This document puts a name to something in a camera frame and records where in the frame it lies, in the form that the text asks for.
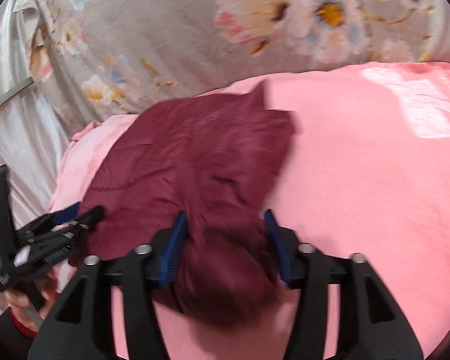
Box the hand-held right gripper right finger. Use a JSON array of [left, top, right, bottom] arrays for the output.
[[262, 209, 424, 360]]

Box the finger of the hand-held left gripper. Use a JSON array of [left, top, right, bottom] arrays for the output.
[[55, 205, 106, 235], [40, 201, 82, 229]]

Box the person's left hand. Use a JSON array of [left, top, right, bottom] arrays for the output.
[[3, 269, 58, 333]]

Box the grey floral blanket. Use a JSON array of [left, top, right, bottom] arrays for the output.
[[25, 0, 450, 130]]

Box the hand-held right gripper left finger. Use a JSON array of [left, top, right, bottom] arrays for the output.
[[27, 210, 190, 360]]

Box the white satin curtain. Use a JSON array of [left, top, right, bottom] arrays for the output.
[[0, 0, 73, 310]]

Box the grey metal bar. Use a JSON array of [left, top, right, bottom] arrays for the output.
[[0, 76, 37, 121]]

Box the maroon puffer jacket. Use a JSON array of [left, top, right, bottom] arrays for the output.
[[76, 82, 298, 328]]

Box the pink printed blanket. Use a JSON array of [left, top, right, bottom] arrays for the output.
[[46, 61, 450, 360]]

